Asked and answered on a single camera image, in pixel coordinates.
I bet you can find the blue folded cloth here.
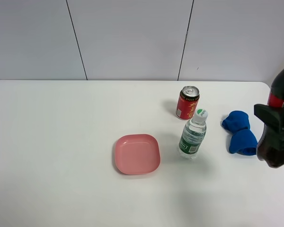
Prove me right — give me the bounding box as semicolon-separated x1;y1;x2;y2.
221;111;258;156

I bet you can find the cola bottle yellow cap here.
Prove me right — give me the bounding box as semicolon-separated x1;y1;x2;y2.
254;69;284;168

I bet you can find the red drink can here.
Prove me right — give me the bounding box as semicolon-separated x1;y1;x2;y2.
176;86;200;120

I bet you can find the clear water bottle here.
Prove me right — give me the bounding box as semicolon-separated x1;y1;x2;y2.
178;109;208;159

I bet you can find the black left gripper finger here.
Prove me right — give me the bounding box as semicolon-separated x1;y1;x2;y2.
254;104;284;150

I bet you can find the pink square plate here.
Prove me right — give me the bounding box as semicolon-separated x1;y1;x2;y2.
114;134;160;175

